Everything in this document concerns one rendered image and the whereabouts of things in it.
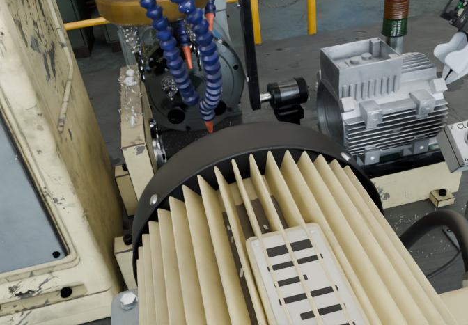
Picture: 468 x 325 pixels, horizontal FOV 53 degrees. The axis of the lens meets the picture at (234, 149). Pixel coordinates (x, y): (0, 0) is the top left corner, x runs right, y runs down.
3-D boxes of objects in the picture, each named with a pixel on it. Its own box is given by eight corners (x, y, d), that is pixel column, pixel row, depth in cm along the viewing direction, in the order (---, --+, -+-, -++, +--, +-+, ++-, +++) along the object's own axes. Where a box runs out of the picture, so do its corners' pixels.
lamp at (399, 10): (390, 21, 115) (391, 3, 112) (379, 13, 120) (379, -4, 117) (412, 17, 115) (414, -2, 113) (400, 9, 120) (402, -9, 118)
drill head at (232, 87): (152, 161, 106) (124, 61, 92) (143, 83, 140) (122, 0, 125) (258, 138, 109) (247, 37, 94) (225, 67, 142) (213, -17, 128)
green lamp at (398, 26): (388, 38, 117) (390, 21, 115) (377, 30, 122) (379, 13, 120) (411, 34, 118) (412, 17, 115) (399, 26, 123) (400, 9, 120)
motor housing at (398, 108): (346, 182, 92) (348, 99, 81) (314, 132, 107) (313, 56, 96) (441, 161, 94) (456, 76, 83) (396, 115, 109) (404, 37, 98)
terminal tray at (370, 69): (339, 105, 86) (340, 70, 82) (320, 81, 95) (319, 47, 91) (400, 92, 87) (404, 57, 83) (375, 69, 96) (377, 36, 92)
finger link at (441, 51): (416, 69, 88) (445, 24, 84) (439, 77, 90) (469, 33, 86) (425, 76, 86) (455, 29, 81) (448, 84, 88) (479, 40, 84)
